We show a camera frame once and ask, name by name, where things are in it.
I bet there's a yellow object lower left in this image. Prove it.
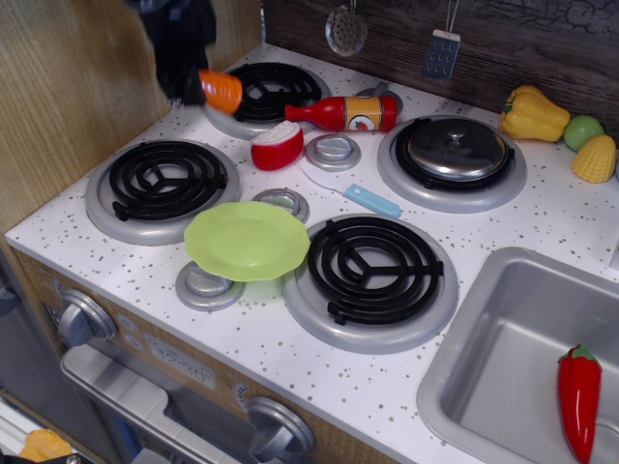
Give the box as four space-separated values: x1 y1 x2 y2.
18 429 74 463

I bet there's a green toy fruit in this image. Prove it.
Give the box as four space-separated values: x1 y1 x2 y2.
563 115 605 152

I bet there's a front right black burner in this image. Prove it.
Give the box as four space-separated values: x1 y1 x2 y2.
308 216 445 326

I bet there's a hanging grey toy spatula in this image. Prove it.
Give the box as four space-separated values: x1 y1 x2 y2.
420 0 460 80

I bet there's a back right black burner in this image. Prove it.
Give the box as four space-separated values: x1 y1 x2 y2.
395 118 514 189

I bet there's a yellow toy corn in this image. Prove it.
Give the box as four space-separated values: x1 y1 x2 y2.
571 135 618 184

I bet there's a silver pot lid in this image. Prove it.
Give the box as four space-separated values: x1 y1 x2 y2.
403 118 510 184

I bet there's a rear silver countertop dial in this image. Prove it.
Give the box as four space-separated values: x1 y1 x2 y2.
306 134 362 172

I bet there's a red toy chili pepper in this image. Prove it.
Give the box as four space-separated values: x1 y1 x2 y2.
557 344 603 463

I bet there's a silver oven door handle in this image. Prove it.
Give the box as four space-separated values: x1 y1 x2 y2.
61 345 251 463

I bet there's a middle silver countertop dial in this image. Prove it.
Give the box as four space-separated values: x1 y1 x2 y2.
252 188 310 223

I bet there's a red ketchup toy bottle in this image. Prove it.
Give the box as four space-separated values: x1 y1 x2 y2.
284 96 398 131

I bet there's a front silver countertop dial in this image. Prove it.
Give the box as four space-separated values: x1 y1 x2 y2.
175 261 246 312

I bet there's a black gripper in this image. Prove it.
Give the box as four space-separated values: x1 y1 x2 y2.
153 28 213 106

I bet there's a left silver stove knob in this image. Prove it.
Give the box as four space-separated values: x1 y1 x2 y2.
58 289 118 347

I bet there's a front left black burner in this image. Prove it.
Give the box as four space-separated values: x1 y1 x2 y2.
108 141 228 221

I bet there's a back silver countertop dial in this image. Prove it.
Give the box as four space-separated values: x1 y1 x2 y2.
355 82 403 115

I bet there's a yellow toy bell pepper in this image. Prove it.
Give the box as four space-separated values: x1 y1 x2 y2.
498 85 571 142

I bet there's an orange toy carrot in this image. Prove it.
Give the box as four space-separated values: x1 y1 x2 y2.
198 69 243 115

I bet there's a silver countertop dial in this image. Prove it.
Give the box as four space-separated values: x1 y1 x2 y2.
355 82 403 115
306 134 362 172
252 188 310 223
175 261 246 312

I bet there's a silver stove knob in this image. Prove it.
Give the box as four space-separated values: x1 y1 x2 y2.
58 289 118 347
247 396 315 463

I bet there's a hanging silver slotted spoon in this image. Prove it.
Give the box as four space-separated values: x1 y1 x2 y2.
325 0 368 57

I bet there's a green plastic plate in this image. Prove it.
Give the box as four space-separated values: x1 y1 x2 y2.
184 201 310 282

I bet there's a right silver stove knob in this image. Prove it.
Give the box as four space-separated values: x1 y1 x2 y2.
247 396 315 463

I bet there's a silver sink basin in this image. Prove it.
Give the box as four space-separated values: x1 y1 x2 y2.
417 247 618 463

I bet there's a white spatula blue handle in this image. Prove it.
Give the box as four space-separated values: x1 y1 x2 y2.
297 158 400 218

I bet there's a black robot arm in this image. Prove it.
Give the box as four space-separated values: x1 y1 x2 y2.
126 0 217 105

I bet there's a red white toy apple half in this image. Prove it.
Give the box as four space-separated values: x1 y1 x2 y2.
251 121 304 171

